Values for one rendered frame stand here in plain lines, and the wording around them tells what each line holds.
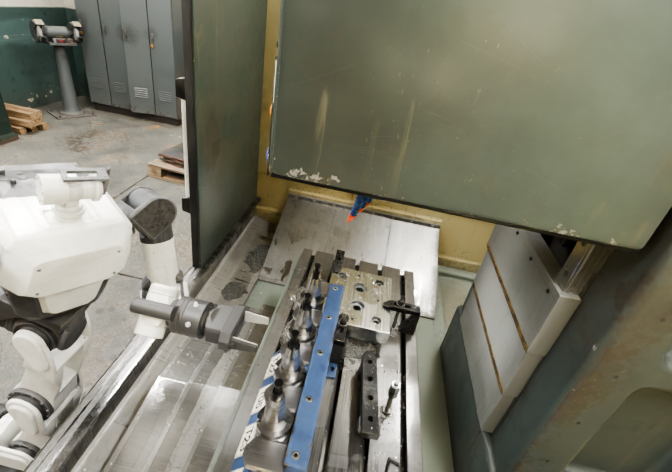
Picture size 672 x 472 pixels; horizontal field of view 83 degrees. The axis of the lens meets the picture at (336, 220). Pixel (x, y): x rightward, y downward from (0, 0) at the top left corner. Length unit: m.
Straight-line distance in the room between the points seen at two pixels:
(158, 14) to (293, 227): 4.08
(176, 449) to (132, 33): 5.16
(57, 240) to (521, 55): 0.95
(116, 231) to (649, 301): 1.11
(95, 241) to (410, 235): 1.57
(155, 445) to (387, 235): 1.41
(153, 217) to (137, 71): 4.85
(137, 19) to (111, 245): 4.90
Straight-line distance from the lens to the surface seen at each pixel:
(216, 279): 1.87
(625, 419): 1.16
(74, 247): 1.03
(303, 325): 0.86
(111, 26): 6.05
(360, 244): 2.05
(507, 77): 0.62
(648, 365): 0.97
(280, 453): 0.75
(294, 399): 0.80
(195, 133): 1.44
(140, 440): 1.36
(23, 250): 1.01
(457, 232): 2.26
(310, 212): 2.15
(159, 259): 1.20
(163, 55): 5.72
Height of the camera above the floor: 1.88
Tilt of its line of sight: 30 degrees down
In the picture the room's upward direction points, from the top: 10 degrees clockwise
